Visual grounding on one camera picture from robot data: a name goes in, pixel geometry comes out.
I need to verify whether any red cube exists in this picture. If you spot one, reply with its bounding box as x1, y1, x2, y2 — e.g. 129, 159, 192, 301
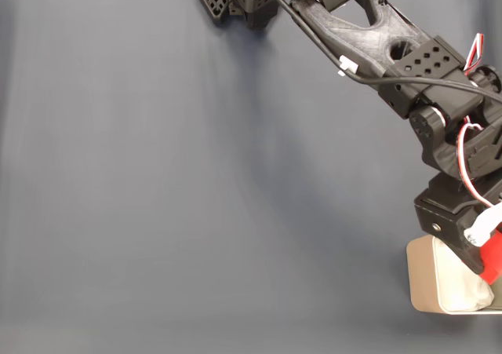
478, 228, 502, 285

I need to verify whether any red white black arm wire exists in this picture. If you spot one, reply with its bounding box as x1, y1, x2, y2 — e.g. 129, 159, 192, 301
464, 34, 487, 75

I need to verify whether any dark grey table mat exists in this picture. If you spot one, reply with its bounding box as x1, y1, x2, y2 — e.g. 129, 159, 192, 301
0, 0, 502, 354

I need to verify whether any beige box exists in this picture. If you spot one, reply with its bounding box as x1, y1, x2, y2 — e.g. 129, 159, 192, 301
406, 235, 502, 316

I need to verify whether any white crumpled cloth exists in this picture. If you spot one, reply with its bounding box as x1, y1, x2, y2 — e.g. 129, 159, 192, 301
439, 239, 495, 312

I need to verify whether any red white gripper servo wire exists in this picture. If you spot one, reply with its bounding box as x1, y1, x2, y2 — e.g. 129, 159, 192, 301
456, 122, 499, 210

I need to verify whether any white camera board with mount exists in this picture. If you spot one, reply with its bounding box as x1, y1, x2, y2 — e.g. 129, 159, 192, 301
464, 203, 502, 249

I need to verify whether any black camera cable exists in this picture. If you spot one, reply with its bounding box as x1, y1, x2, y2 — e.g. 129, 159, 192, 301
256, 0, 502, 104

